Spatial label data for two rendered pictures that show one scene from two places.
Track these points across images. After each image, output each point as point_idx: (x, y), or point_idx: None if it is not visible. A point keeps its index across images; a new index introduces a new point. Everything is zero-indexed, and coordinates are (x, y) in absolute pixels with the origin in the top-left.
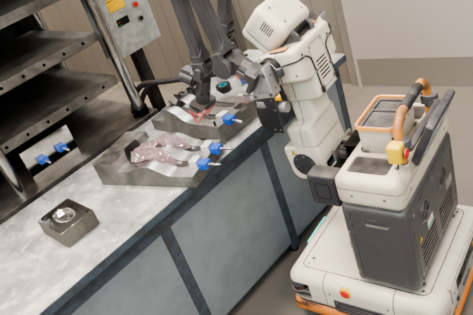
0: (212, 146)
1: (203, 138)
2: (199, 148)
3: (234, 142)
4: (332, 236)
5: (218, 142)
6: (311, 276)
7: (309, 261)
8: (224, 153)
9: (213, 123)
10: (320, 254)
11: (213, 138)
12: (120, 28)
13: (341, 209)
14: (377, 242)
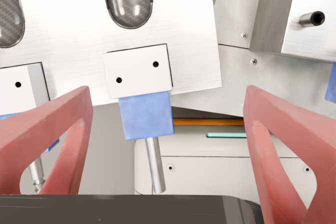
0: (138, 102)
1: None
2: (139, 8)
3: (270, 92)
4: (220, 174)
5: (197, 90)
6: (139, 176)
7: (163, 163)
8: (189, 92)
9: (307, 17)
10: (180, 173)
11: None
12: None
13: (284, 163)
14: None
